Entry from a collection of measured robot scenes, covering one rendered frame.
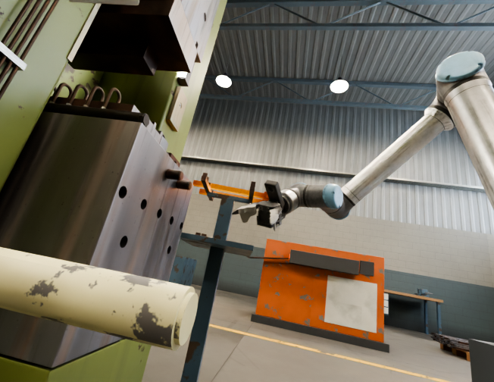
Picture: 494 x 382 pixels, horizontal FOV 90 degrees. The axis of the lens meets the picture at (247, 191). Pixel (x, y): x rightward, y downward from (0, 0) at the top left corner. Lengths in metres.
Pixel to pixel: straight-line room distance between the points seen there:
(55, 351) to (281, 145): 9.14
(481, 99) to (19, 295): 1.04
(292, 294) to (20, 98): 3.88
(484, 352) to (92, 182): 1.05
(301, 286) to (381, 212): 5.42
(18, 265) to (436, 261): 9.25
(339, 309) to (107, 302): 4.05
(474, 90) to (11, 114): 1.13
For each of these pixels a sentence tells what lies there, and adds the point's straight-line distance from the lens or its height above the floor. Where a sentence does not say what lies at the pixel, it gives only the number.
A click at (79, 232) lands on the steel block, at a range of 0.54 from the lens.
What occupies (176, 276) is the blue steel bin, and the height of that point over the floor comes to 0.40.
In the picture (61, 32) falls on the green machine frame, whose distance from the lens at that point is 0.74.
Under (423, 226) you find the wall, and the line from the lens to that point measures 9.37.
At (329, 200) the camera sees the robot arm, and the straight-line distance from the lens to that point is 0.93.
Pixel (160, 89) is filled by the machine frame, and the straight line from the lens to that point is 1.18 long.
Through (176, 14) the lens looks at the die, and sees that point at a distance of 0.89.
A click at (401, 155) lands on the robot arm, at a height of 1.17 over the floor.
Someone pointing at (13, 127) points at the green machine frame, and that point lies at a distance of 0.64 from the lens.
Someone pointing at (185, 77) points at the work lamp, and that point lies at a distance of 1.18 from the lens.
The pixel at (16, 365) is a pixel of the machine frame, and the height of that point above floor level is 0.46.
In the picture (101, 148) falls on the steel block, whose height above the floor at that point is 0.84.
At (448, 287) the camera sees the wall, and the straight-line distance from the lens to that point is 9.36.
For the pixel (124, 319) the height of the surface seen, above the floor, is 0.61.
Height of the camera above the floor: 0.66
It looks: 18 degrees up
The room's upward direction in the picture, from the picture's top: 11 degrees clockwise
